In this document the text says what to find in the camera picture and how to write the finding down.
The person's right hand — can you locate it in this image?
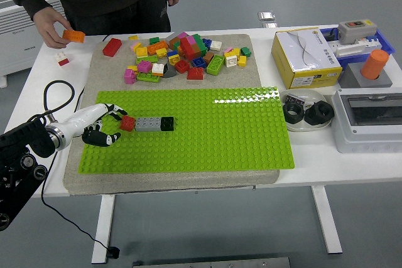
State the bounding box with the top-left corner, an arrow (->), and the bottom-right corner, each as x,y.
33,7 -> 73,50

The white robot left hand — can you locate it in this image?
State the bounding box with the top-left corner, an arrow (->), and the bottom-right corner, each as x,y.
59,103 -> 129,148

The orange building brick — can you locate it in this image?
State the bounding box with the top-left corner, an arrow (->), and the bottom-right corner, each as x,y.
62,29 -> 86,44

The red and white brick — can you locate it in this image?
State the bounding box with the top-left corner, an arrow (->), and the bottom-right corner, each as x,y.
54,51 -> 70,67

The small red building brick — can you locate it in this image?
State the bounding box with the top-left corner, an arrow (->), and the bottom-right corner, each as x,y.
119,115 -> 136,132

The multicolour joined brick block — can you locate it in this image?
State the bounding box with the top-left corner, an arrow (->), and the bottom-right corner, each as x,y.
165,29 -> 209,61

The orange long brick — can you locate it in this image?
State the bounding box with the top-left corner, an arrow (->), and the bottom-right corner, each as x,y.
146,41 -> 169,55

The pink tall brick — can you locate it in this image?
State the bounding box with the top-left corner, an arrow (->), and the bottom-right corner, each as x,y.
123,68 -> 136,85

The large red building brick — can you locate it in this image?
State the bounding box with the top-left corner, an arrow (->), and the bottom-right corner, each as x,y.
102,38 -> 122,58

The grey long building brick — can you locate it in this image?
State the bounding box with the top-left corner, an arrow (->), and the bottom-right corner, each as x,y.
134,116 -> 163,133

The red square brick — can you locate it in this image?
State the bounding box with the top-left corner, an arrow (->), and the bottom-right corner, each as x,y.
174,60 -> 190,74

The lime green long brick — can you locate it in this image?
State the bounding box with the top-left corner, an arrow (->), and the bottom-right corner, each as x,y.
136,72 -> 161,83
206,55 -> 225,77

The grey slanted brick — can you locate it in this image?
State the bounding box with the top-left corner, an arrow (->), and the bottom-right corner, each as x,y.
163,63 -> 177,79

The magenta square brick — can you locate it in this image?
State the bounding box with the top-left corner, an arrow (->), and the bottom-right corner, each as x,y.
136,60 -> 153,73

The red slanted brick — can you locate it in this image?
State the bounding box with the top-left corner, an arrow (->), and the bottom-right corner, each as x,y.
187,67 -> 205,80

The black square building brick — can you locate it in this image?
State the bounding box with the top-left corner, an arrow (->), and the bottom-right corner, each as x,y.
160,115 -> 175,132

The green studded baseplate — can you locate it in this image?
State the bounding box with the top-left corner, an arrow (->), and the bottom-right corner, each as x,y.
77,86 -> 296,175

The white panel heater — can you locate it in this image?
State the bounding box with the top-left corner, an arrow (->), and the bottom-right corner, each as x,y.
0,0 -> 79,88

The silver metal floor fitting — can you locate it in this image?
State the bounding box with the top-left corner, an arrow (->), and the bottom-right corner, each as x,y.
258,11 -> 279,29

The grey-brown table mat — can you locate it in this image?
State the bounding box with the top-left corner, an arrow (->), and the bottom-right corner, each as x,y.
62,33 -> 281,196

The white table leg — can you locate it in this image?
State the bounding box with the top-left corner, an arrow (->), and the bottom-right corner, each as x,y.
90,195 -> 116,265
310,185 -> 343,255

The yellow and white cardboard box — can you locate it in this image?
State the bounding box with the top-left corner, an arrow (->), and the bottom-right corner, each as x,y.
271,27 -> 343,90

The small black printed part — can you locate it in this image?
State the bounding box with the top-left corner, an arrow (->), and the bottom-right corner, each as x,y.
285,93 -> 306,106

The large black nut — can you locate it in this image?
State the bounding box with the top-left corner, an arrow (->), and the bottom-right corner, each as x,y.
303,100 -> 334,126
282,102 -> 305,124

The white shallow dish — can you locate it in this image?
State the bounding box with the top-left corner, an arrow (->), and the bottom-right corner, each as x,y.
278,88 -> 334,133

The white terminal strip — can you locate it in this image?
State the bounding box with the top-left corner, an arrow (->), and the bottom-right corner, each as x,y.
329,37 -> 383,58

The grey block base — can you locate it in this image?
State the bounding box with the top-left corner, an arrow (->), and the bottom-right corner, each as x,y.
338,62 -> 393,89

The orange cylinder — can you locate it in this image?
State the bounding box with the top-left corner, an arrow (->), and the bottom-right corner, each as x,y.
360,49 -> 389,80

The blue plastic bin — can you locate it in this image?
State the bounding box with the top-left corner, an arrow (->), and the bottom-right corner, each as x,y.
319,26 -> 396,62

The white distribution box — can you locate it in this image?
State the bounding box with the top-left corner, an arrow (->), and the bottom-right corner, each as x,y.
331,87 -> 402,154

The grey switch box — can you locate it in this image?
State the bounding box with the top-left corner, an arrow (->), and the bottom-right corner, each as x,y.
337,19 -> 378,45

